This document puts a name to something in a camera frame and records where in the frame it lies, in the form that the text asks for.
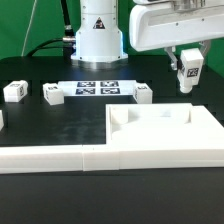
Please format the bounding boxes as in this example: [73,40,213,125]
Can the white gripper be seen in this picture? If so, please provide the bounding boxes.
[129,3,224,71]

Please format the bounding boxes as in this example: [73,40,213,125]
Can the white marker base plate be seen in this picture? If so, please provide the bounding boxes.
[58,80,136,96]

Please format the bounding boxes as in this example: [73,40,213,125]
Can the white obstacle fence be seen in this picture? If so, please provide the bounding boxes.
[0,143,224,174]

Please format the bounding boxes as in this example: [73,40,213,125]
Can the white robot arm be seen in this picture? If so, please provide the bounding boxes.
[71,0,224,67]

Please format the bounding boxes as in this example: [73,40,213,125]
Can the white block left edge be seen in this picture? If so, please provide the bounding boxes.
[0,110,4,131]

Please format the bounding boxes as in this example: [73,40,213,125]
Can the white square tabletop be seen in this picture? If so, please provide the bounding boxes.
[106,103,224,148]

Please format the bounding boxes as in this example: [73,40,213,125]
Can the black cables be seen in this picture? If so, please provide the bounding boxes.
[26,0,76,58]

